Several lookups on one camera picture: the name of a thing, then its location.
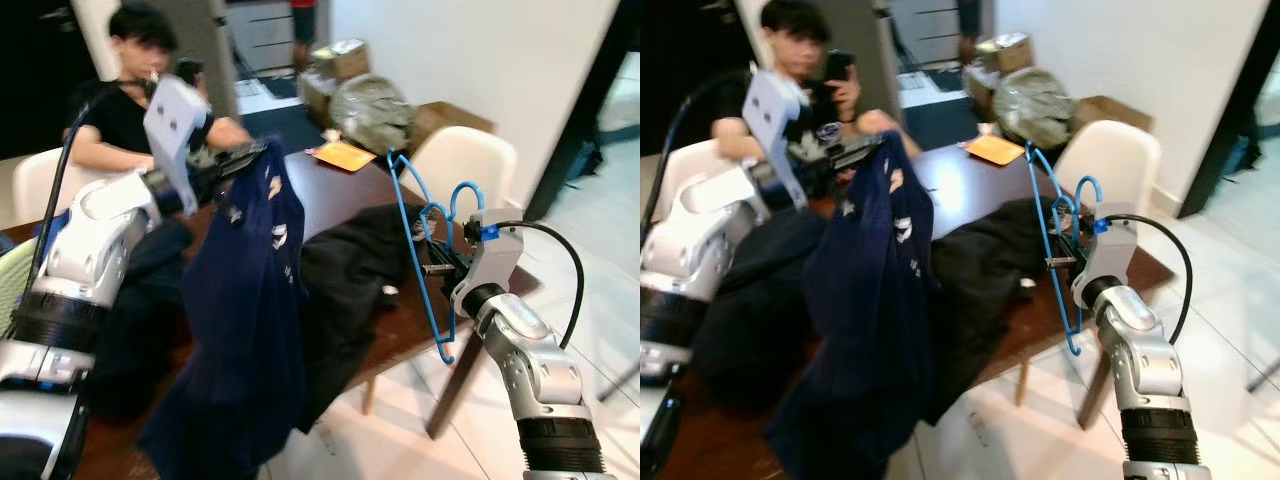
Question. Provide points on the blue plastic clothes hanger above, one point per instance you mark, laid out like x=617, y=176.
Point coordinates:
x=401, y=200
x=1041, y=200

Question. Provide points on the plain black garment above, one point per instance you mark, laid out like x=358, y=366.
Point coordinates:
x=350, y=270
x=990, y=270

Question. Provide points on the navy blue printed shirt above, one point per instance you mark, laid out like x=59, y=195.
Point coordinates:
x=245, y=300
x=870, y=300

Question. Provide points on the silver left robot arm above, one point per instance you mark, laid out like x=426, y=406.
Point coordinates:
x=80, y=240
x=690, y=240

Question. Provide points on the black phone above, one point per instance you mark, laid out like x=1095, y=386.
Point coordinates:
x=190, y=70
x=838, y=65

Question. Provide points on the orange packet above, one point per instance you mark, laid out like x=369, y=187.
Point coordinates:
x=995, y=150
x=345, y=157

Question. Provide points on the brown cardboard box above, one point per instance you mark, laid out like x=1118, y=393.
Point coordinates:
x=1115, y=112
x=455, y=120

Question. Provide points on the seated person in black shirt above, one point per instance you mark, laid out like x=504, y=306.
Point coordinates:
x=110, y=110
x=790, y=40

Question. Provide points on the cardboard box with foil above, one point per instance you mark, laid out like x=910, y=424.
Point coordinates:
x=1005, y=52
x=340, y=60

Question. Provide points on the grey green stuffed bag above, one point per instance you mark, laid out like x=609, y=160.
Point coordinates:
x=372, y=112
x=1032, y=107

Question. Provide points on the standing person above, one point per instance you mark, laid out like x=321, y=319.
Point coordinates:
x=968, y=25
x=303, y=20

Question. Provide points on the light green chair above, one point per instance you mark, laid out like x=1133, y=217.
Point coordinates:
x=15, y=285

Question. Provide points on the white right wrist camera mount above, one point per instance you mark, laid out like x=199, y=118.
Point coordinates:
x=490, y=260
x=1105, y=250

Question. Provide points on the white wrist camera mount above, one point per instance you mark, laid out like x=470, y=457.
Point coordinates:
x=175, y=125
x=490, y=260
x=1105, y=250
x=775, y=115

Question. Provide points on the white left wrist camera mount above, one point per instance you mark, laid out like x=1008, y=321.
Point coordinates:
x=775, y=115
x=175, y=125

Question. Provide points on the black door frame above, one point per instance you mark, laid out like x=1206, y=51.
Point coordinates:
x=585, y=110
x=1230, y=110

